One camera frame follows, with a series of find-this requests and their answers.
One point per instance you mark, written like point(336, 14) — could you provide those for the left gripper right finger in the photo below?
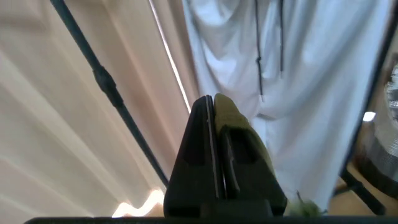
point(248, 183)

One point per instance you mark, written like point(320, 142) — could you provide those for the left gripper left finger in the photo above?
point(189, 180)

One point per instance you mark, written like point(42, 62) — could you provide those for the green printed garment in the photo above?
point(230, 113)

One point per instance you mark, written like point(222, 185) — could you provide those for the pale grey shorts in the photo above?
point(311, 93)

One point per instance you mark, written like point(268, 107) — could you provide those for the white laundry basket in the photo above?
point(382, 155)

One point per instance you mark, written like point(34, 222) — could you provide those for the beige curtain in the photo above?
point(62, 109)

